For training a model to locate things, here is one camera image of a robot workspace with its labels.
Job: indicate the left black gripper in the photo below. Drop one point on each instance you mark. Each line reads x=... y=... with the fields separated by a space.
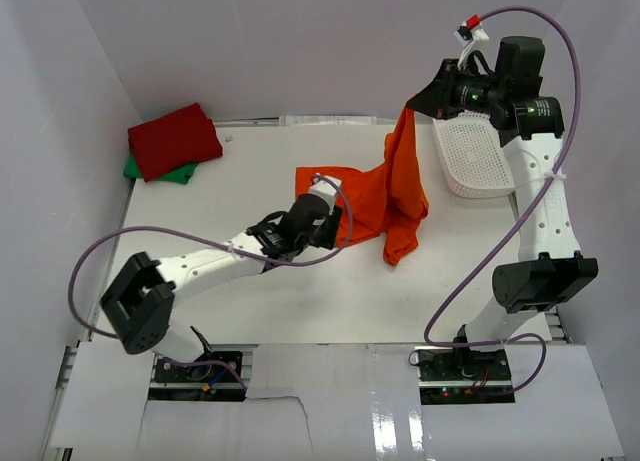
x=331 y=227

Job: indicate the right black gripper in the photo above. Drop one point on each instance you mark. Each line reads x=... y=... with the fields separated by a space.
x=436 y=99

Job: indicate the orange t shirt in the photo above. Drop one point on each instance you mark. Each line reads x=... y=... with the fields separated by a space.
x=387 y=200

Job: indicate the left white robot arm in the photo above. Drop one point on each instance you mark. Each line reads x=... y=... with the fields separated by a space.
x=142 y=296

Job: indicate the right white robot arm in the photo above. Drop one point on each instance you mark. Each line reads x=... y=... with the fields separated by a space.
x=551 y=268

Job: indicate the white perforated plastic basket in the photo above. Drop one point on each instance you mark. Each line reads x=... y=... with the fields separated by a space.
x=471 y=157

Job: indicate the paper strip at back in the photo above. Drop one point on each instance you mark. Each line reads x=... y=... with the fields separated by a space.
x=326 y=120

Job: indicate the red folded t shirt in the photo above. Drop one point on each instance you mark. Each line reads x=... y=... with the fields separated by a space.
x=184 y=136

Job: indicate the white paper sheet front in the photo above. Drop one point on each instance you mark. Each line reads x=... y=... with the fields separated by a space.
x=331 y=402

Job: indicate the green folded t shirt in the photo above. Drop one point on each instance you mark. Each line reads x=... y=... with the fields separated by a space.
x=181 y=175

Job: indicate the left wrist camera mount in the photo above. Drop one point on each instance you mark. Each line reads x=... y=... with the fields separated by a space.
x=326 y=188

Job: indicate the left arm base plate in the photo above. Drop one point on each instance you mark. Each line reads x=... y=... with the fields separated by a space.
x=211 y=383

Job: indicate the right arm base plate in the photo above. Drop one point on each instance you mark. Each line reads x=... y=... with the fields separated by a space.
x=456 y=377

